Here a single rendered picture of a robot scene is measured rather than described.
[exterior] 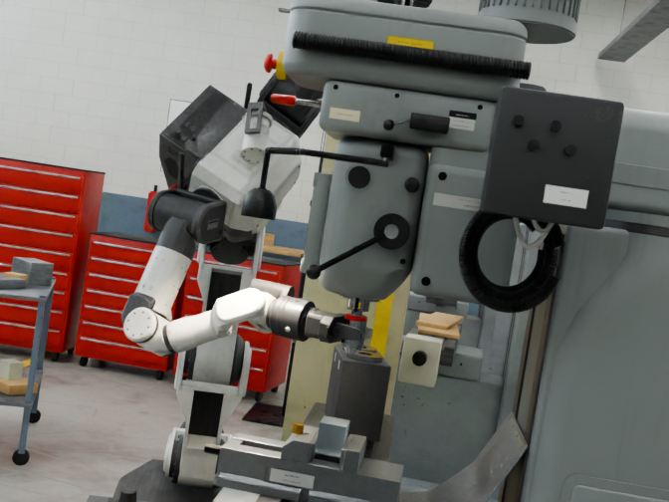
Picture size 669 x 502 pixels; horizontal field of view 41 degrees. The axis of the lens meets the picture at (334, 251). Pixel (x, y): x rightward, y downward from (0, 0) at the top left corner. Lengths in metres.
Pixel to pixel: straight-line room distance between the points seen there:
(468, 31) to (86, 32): 10.26
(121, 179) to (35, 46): 1.98
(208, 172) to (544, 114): 0.93
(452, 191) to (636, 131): 0.36
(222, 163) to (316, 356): 1.62
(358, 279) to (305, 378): 1.91
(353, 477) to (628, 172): 0.77
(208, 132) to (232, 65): 9.06
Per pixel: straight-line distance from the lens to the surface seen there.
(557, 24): 1.85
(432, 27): 1.79
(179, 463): 2.71
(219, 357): 2.52
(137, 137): 11.48
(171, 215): 2.12
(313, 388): 3.69
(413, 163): 1.79
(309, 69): 1.79
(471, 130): 1.77
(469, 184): 1.76
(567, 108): 1.54
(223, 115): 2.27
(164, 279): 2.08
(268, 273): 6.45
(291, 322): 1.91
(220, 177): 2.17
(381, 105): 1.77
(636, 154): 1.82
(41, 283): 5.04
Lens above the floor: 1.49
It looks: 3 degrees down
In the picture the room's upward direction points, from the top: 9 degrees clockwise
